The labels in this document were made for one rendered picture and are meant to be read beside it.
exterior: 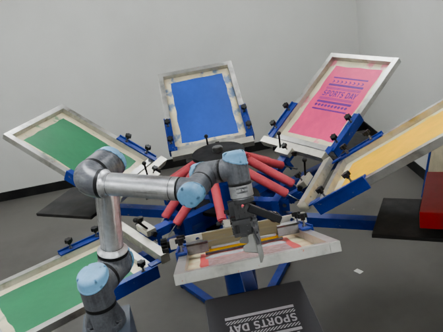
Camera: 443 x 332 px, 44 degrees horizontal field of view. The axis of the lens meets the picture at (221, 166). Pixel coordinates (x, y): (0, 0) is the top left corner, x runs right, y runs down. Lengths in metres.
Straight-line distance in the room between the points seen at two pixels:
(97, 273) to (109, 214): 0.21
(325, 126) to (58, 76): 3.66
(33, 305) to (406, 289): 2.49
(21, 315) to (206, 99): 2.12
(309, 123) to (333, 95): 0.26
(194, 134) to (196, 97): 0.36
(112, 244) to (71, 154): 1.66
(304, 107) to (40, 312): 2.18
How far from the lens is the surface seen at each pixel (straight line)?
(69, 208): 3.86
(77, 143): 3.78
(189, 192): 1.63
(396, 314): 3.92
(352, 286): 4.17
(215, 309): 2.52
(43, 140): 3.73
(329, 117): 3.70
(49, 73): 6.50
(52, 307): 2.85
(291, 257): 1.93
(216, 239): 2.49
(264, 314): 2.44
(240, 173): 1.72
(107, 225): 2.04
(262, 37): 6.44
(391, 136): 3.16
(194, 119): 4.05
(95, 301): 2.05
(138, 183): 1.73
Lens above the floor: 2.44
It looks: 22 degrees down
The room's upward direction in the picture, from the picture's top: 10 degrees counter-clockwise
